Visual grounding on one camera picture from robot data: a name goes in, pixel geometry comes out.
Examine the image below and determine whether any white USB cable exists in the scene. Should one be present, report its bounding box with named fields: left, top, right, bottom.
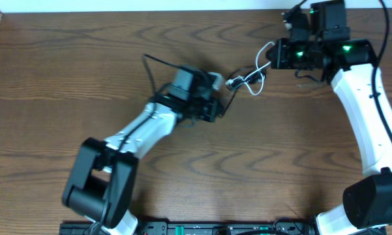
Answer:
left=225, top=40, right=277, bottom=97

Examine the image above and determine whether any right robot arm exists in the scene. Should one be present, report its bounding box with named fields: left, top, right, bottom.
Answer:
left=266, top=1, right=392, bottom=234

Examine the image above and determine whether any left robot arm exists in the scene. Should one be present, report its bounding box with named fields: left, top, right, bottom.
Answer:
left=61, top=65, right=224, bottom=234

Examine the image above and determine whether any black right camera cable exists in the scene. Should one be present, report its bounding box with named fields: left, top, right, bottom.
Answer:
left=290, top=0, right=392, bottom=167

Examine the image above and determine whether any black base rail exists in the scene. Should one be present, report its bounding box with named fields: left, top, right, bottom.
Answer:
left=59, top=219, right=387, bottom=235

